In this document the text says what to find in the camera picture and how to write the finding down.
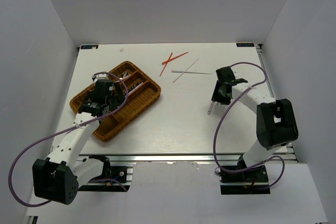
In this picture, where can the silver knife pink handle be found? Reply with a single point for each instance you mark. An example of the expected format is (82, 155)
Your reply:
(210, 108)

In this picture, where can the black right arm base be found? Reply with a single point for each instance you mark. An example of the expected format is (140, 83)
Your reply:
(251, 182)

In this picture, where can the silver spoon pink handle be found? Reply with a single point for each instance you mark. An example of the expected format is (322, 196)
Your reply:
(125, 75)

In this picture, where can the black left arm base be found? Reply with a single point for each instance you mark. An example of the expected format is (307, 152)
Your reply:
(98, 173)

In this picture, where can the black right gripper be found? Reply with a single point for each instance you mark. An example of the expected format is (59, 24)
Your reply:
(216, 97)

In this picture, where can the brown wicker divided tray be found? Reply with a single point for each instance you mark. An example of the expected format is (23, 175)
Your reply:
(131, 100)

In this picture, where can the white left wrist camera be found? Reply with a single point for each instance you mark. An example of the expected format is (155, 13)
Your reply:
(100, 76)

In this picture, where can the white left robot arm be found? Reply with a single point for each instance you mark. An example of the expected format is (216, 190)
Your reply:
(58, 177)

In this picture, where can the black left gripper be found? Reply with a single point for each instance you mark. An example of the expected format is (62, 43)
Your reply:
(118, 99)

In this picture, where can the black handled fork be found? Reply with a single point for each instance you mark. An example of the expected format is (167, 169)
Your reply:
(134, 87)

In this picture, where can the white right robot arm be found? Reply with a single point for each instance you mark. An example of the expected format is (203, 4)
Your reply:
(275, 120)

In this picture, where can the red chopstick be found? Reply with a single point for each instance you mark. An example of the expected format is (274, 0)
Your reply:
(171, 58)
(166, 64)

